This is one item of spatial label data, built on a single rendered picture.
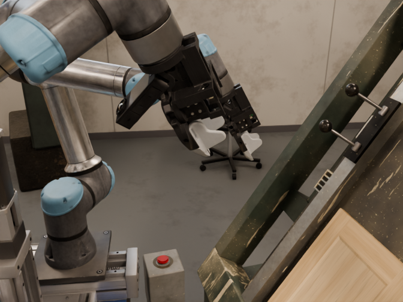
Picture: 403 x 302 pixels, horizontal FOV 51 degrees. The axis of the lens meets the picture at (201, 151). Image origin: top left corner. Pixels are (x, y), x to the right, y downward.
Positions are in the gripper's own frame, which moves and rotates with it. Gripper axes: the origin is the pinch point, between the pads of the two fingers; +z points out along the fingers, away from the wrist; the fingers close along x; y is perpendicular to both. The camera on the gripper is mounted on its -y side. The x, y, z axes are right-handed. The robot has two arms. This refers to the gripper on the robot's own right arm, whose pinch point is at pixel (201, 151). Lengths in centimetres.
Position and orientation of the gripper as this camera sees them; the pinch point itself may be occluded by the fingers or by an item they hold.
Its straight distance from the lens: 70.3
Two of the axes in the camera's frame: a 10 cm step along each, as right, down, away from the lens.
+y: 9.3, -2.8, -2.5
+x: -0.2, -7.0, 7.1
